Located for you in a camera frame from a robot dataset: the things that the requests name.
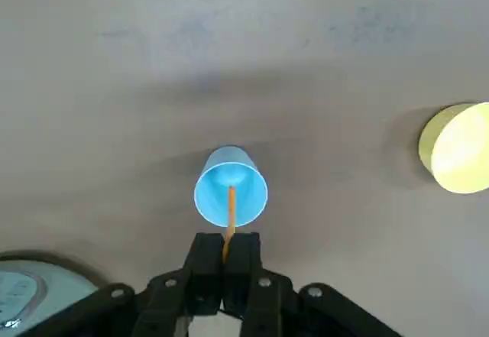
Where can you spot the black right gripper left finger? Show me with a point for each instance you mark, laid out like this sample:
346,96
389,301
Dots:
206,268

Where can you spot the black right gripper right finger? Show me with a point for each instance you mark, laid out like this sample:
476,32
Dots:
244,268

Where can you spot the blue plastic cup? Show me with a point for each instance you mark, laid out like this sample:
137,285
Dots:
214,199

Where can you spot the steel electric pot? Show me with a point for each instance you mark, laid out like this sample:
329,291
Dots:
23,291

